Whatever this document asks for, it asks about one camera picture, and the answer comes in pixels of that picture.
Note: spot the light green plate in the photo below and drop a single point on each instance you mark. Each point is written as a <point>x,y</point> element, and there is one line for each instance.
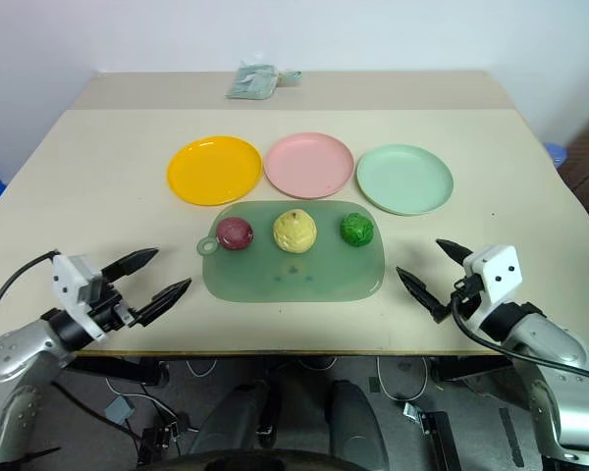
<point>405,178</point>

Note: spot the black table frame bracket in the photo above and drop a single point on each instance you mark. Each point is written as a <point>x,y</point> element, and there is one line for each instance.
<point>434,432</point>

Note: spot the pink plate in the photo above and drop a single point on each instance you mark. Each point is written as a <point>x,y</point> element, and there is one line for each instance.
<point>309,165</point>

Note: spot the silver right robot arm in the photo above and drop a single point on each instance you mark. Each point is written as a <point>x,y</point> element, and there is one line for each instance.
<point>554,343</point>

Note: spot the green round vegetable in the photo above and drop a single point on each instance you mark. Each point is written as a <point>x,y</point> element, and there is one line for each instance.
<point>356,229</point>

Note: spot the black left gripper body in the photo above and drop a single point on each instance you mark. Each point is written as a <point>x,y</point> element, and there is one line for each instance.
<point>109,305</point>

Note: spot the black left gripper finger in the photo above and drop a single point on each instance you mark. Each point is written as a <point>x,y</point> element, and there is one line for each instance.
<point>163,300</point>
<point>130,262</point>

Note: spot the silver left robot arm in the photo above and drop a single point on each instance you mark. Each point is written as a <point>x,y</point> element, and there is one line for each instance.
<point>15,349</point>

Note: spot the dark rounded robot leg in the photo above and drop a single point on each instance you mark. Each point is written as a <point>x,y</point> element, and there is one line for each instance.
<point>235,417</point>
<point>356,422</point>

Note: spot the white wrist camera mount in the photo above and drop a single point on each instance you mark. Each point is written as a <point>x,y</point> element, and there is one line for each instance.
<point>496,271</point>
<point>74,284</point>

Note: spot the translucent green cutting mat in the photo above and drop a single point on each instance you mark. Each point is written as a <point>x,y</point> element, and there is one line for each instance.
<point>304,275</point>

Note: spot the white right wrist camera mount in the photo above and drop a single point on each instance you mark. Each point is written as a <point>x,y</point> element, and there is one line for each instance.
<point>496,271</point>

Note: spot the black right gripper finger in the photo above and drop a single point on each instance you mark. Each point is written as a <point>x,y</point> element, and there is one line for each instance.
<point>452,251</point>
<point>422,293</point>

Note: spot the blue round stool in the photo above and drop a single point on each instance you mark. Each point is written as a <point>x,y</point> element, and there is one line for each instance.
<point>555,153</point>

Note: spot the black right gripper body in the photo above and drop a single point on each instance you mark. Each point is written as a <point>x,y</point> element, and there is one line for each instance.
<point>466,286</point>

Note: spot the black table frame bar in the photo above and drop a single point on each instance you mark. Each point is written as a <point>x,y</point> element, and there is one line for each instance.
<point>123,369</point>

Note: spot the clear plastic bag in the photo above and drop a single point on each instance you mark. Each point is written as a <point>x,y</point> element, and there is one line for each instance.
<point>253,81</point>

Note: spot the grey power adapter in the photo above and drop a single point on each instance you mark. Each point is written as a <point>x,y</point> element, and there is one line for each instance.
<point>119,409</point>

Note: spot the yellow fruit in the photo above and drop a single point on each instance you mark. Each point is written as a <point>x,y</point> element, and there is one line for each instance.
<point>295,230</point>

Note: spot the dark red fruit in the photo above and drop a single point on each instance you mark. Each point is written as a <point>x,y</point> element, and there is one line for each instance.
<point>234,234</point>

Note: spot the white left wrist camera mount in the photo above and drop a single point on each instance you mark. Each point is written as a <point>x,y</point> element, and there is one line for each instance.
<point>74,284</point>

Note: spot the yellow plate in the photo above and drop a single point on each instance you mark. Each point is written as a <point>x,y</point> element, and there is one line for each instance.
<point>215,170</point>

